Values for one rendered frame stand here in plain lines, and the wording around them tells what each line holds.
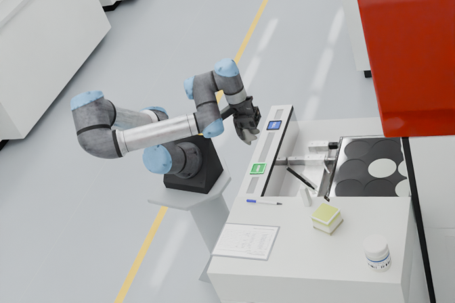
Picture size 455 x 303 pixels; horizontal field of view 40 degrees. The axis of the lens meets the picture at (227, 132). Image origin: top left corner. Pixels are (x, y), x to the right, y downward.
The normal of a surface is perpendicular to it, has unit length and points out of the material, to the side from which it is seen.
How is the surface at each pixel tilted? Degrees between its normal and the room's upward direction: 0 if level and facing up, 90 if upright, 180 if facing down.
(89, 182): 0
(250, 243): 0
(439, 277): 90
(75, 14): 90
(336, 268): 0
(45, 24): 90
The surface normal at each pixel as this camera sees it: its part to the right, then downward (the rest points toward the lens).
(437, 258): -0.29, 0.65
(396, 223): -0.29, -0.76
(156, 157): -0.49, 0.06
